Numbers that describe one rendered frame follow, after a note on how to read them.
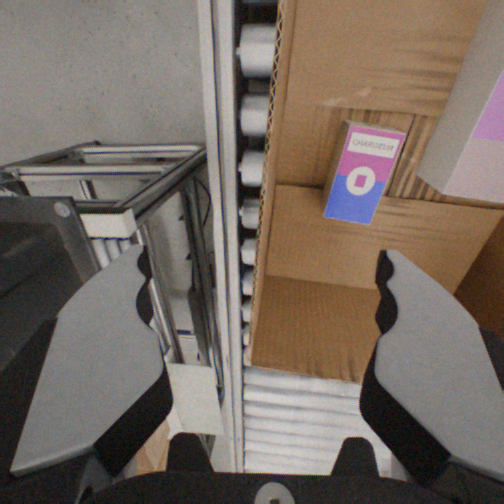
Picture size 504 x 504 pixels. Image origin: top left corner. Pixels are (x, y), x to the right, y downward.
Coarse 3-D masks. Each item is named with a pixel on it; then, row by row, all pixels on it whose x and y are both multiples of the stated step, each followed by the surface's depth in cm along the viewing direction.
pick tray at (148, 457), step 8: (168, 424) 74; (160, 432) 69; (168, 432) 74; (152, 440) 64; (160, 440) 69; (144, 448) 61; (152, 448) 64; (160, 448) 69; (136, 456) 70; (144, 456) 70; (152, 456) 65; (160, 456) 70; (144, 464) 69; (152, 464) 65
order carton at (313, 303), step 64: (320, 0) 25; (384, 0) 24; (448, 0) 24; (320, 64) 27; (384, 64) 26; (448, 64) 26; (320, 128) 31; (320, 192) 34; (384, 192) 33; (256, 256) 21; (320, 256) 39; (448, 256) 36; (256, 320) 32; (320, 320) 35
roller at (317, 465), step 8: (248, 456) 79; (256, 456) 79; (264, 456) 78; (272, 456) 78; (280, 456) 78; (288, 456) 78; (280, 464) 78; (288, 464) 78; (296, 464) 77; (304, 464) 77; (312, 464) 77; (320, 464) 77; (328, 464) 76; (384, 472) 75
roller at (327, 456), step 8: (248, 440) 76; (248, 448) 76; (256, 448) 75; (264, 448) 75; (272, 448) 75; (280, 448) 75; (288, 448) 74; (296, 448) 74; (304, 448) 74; (296, 456) 74; (304, 456) 74; (312, 456) 74; (320, 456) 73; (328, 456) 73; (336, 456) 73; (384, 464) 71
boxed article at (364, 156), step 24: (336, 144) 31; (360, 144) 27; (384, 144) 26; (336, 168) 29; (360, 168) 28; (384, 168) 28; (336, 192) 30; (360, 192) 29; (336, 216) 31; (360, 216) 31
